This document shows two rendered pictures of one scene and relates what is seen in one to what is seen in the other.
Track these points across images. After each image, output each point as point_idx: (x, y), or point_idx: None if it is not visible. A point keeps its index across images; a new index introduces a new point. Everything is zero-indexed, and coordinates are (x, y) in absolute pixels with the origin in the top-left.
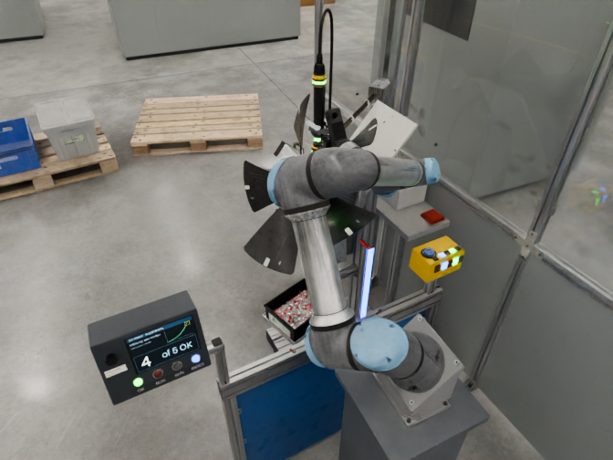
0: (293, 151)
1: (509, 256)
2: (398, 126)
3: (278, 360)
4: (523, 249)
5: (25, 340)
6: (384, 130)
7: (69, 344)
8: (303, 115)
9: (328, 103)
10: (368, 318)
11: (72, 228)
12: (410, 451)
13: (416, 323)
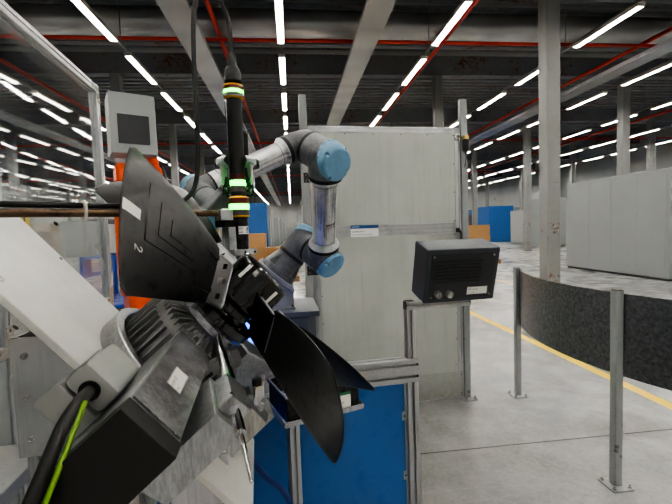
0: (146, 374)
1: (0, 391)
2: (10, 228)
3: (357, 361)
4: (10, 359)
5: None
6: (12, 246)
7: None
8: (171, 197)
9: (199, 137)
10: (309, 226)
11: None
12: (300, 298)
13: (263, 264)
